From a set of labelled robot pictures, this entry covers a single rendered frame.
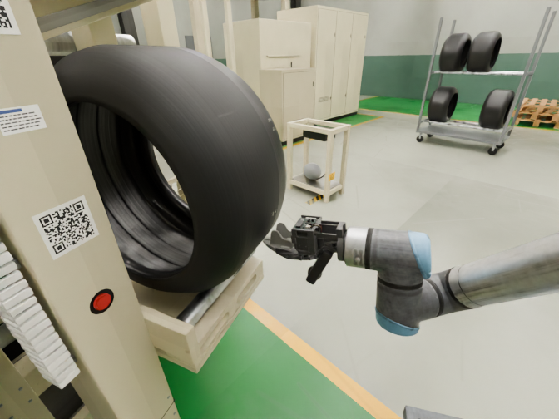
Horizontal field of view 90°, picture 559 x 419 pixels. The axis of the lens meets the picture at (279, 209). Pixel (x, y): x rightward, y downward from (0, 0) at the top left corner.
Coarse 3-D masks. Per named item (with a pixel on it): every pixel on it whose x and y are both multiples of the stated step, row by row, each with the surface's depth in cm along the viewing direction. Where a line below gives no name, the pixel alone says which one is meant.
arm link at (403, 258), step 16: (368, 240) 57; (384, 240) 56; (400, 240) 55; (416, 240) 54; (368, 256) 57; (384, 256) 55; (400, 256) 54; (416, 256) 53; (384, 272) 57; (400, 272) 55; (416, 272) 54
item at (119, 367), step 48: (0, 48) 33; (0, 96) 33; (48, 96) 38; (0, 144) 34; (48, 144) 39; (0, 192) 35; (48, 192) 40; (96, 192) 46; (0, 240) 39; (96, 240) 48; (48, 288) 42; (96, 288) 49; (96, 336) 51; (144, 336) 62; (96, 384) 54; (144, 384) 65
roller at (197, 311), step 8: (216, 288) 73; (224, 288) 76; (200, 296) 70; (208, 296) 71; (216, 296) 73; (192, 304) 68; (200, 304) 68; (208, 304) 70; (184, 312) 66; (192, 312) 66; (200, 312) 67; (184, 320) 64; (192, 320) 65
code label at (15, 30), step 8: (0, 0) 32; (0, 8) 32; (8, 8) 33; (0, 16) 32; (8, 16) 33; (0, 24) 32; (8, 24) 33; (16, 24) 33; (0, 32) 32; (8, 32) 33; (16, 32) 34
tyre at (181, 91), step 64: (64, 64) 51; (128, 64) 46; (192, 64) 54; (128, 128) 85; (192, 128) 46; (256, 128) 57; (128, 192) 90; (192, 192) 49; (256, 192) 55; (128, 256) 81; (192, 256) 57
